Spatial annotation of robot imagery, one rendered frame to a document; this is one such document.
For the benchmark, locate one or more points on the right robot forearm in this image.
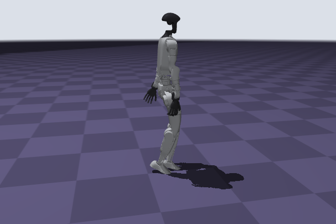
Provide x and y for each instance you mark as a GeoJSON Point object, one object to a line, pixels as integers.
{"type": "Point", "coordinates": [175, 82]}

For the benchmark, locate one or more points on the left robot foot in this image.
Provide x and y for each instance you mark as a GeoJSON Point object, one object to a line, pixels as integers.
{"type": "Point", "coordinates": [171, 165]}

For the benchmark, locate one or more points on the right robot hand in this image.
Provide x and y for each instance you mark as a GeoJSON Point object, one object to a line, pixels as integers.
{"type": "Point", "coordinates": [175, 106]}

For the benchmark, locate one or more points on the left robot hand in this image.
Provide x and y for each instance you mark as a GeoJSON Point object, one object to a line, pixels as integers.
{"type": "Point", "coordinates": [152, 93]}

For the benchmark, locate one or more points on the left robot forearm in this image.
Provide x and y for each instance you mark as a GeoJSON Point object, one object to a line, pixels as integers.
{"type": "Point", "coordinates": [157, 79]}

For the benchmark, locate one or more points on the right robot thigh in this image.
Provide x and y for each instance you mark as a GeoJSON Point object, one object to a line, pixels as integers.
{"type": "Point", "coordinates": [175, 120]}

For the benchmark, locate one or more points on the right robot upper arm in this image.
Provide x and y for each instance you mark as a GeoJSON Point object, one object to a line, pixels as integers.
{"type": "Point", "coordinates": [171, 46]}

